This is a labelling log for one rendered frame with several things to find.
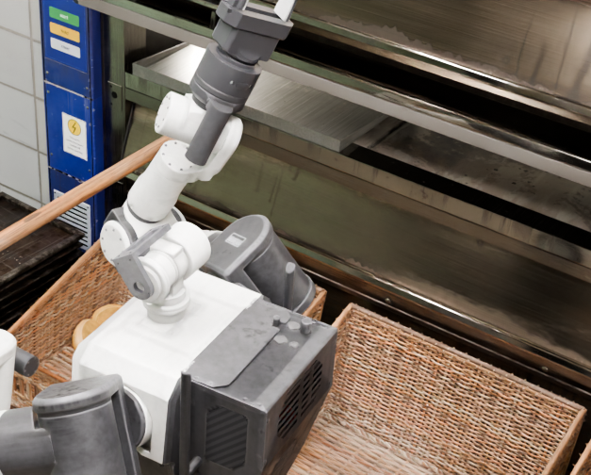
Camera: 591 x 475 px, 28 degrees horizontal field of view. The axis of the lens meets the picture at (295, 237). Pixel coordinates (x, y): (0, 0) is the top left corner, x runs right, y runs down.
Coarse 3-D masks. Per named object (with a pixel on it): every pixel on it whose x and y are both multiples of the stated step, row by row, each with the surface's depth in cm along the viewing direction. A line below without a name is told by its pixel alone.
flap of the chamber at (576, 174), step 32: (96, 0) 242; (160, 0) 248; (160, 32) 235; (192, 32) 231; (352, 64) 229; (384, 64) 232; (352, 96) 216; (416, 96) 217; (448, 96) 220; (480, 96) 223; (448, 128) 207; (512, 128) 209; (544, 128) 212; (576, 128) 215; (544, 160) 199
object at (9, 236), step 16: (160, 144) 235; (128, 160) 228; (144, 160) 231; (96, 176) 222; (112, 176) 224; (80, 192) 218; (96, 192) 222; (48, 208) 212; (64, 208) 215; (16, 224) 207; (32, 224) 209; (0, 240) 204; (16, 240) 207
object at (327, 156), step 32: (160, 96) 264; (256, 128) 252; (320, 160) 246; (352, 160) 241; (384, 160) 241; (416, 192) 236; (448, 192) 232; (480, 192) 233; (480, 224) 230; (512, 224) 226; (544, 224) 225; (576, 256) 221
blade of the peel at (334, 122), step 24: (192, 48) 279; (144, 72) 264; (168, 72) 268; (192, 72) 269; (264, 72) 271; (264, 96) 261; (288, 96) 262; (312, 96) 263; (336, 96) 263; (264, 120) 250; (288, 120) 253; (312, 120) 253; (336, 120) 254; (360, 120) 255; (336, 144) 243
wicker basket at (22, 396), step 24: (96, 264) 276; (72, 288) 271; (96, 288) 279; (120, 288) 288; (48, 312) 267; (72, 312) 274; (312, 312) 256; (24, 336) 262; (48, 336) 270; (72, 336) 278; (48, 360) 273; (72, 360) 274; (24, 384) 266; (48, 384) 250
